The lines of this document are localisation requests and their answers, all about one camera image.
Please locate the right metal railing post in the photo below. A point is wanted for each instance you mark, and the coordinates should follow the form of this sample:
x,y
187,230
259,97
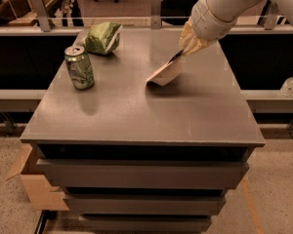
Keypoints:
x,y
271,16

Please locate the green soda can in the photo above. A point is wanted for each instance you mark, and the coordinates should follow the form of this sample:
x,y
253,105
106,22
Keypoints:
x,y
79,67

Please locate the dark rxbar chocolate bar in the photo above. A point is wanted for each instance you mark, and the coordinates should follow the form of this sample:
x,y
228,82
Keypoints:
x,y
175,56

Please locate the cardboard box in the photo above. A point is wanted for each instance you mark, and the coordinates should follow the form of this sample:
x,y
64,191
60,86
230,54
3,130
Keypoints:
x,y
41,194

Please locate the left metal railing post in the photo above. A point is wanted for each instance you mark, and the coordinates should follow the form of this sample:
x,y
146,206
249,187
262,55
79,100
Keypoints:
x,y
42,15

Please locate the white paper bowl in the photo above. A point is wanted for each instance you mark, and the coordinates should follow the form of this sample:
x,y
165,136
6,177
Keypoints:
x,y
167,72

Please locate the clear plastic bottle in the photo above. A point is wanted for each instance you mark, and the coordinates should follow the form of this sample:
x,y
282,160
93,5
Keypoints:
x,y
287,88

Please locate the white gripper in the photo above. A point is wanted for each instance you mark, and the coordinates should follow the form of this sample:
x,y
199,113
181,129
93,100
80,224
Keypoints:
x,y
207,20

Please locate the grey drawer cabinet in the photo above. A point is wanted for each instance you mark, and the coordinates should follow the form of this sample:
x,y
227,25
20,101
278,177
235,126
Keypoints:
x,y
132,156

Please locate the metal railing post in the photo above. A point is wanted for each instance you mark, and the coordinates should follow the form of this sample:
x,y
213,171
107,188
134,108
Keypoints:
x,y
271,16
155,16
42,15

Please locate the middle metal railing post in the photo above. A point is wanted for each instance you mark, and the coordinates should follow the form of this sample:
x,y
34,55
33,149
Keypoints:
x,y
155,16

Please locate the black office chair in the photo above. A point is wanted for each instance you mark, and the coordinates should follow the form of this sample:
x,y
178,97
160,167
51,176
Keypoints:
x,y
176,12

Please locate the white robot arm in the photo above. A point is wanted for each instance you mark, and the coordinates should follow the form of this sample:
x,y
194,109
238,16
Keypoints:
x,y
229,10

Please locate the green chip bag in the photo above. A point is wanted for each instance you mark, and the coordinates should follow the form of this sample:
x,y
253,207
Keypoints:
x,y
102,38

